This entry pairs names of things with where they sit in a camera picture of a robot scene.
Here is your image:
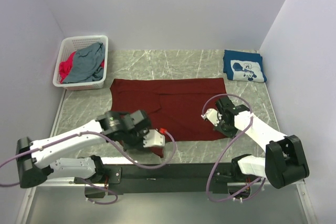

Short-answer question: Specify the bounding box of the folded blue t shirt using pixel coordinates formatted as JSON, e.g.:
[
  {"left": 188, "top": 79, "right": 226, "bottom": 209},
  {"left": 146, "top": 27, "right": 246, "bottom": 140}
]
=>
[{"left": 223, "top": 50, "right": 267, "bottom": 83}]

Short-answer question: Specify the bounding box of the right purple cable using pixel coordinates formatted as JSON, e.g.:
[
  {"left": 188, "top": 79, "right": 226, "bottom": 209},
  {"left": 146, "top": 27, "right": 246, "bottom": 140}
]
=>
[{"left": 201, "top": 93, "right": 266, "bottom": 205}]

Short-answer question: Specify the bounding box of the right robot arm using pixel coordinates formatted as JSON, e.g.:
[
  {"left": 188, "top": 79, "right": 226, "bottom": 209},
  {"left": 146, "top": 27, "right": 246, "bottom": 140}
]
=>
[{"left": 205, "top": 97, "right": 310, "bottom": 189}]

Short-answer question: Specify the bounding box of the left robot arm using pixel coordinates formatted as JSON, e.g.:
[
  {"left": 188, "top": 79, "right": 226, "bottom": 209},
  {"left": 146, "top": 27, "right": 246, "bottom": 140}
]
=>
[{"left": 16, "top": 110, "right": 152, "bottom": 188}]

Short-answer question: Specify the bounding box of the black base beam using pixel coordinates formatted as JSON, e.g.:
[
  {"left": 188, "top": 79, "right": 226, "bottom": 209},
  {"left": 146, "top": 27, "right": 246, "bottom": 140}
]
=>
[{"left": 73, "top": 163, "right": 263, "bottom": 200}]

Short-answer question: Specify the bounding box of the white plastic laundry basket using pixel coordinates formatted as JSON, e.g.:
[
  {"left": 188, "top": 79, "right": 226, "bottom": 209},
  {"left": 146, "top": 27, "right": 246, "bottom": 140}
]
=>
[{"left": 53, "top": 35, "right": 109, "bottom": 91}]

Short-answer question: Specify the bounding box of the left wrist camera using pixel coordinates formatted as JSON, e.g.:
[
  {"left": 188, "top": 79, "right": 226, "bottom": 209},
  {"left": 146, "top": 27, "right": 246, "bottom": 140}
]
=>
[{"left": 143, "top": 129, "right": 166, "bottom": 148}]

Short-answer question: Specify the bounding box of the grey blue t shirt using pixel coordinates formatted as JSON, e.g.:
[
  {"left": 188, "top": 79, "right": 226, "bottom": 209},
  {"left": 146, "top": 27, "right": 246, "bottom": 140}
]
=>
[{"left": 63, "top": 42, "right": 106, "bottom": 84}]

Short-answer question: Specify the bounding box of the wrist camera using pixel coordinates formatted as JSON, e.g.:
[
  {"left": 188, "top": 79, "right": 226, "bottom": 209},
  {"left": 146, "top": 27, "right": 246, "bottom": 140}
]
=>
[
  {"left": 143, "top": 129, "right": 166, "bottom": 148},
  {"left": 201, "top": 108, "right": 222, "bottom": 126}
]

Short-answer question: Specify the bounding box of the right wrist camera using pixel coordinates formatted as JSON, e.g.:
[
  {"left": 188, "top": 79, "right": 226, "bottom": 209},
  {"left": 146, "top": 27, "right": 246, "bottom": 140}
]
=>
[{"left": 201, "top": 108, "right": 222, "bottom": 126}]

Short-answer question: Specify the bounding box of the dark red t shirt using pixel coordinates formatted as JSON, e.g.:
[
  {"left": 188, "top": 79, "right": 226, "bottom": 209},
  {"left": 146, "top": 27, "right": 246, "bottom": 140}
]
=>
[{"left": 110, "top": 78, "right": 226, "bottom": 141}]

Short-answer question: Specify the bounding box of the aluminium rail frame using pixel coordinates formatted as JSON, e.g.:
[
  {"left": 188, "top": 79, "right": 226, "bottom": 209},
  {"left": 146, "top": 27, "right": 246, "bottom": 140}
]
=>
[{"left": 17, "top": 177, "right": 317, "bottom": 223}]

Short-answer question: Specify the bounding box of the pink red t shirt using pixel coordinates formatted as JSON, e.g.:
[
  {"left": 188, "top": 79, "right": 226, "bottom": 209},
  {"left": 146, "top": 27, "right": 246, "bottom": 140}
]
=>
[{"left": 59, "top": 51, "right": 104, "bottom": 84}]

